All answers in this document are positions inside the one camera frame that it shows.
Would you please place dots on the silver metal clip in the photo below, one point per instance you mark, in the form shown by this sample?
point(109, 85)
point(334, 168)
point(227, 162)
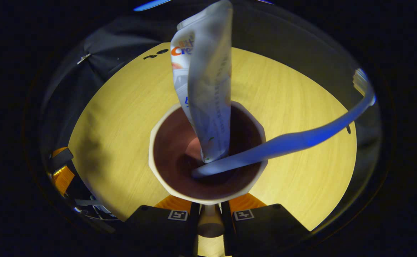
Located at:
point(83, 58)

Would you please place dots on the white and blue toothbrush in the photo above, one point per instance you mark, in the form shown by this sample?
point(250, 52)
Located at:
point(294, 141)

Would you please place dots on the wooden desktop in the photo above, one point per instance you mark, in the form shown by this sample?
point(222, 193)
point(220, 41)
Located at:
point(122, 117)

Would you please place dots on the white toothpaste tube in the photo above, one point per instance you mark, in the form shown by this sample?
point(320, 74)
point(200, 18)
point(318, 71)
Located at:
point(208, 89)

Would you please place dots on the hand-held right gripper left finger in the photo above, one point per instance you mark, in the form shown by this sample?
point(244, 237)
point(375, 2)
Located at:
point(158, 232)

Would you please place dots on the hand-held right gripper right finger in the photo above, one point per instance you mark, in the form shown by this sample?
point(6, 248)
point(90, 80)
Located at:
point(265, 232)

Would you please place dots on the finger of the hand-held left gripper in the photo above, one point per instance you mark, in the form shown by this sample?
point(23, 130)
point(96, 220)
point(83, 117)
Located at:
point(63, 180)
point(61, 160)

